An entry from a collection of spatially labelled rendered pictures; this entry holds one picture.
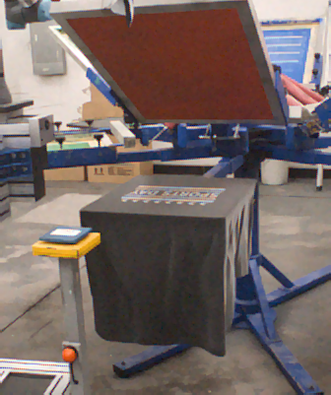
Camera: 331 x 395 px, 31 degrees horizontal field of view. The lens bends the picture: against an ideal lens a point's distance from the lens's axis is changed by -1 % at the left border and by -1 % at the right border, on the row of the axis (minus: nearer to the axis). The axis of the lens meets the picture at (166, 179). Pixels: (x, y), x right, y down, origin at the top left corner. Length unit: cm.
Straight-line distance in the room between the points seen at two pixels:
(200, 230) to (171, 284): 20
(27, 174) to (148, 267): 49
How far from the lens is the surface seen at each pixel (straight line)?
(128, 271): 182
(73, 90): 702
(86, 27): 186
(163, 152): 289
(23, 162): 196
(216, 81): 204
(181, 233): 173
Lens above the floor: 143
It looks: 13 degrees down
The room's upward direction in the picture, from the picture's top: 3 degrees counter-clockwise
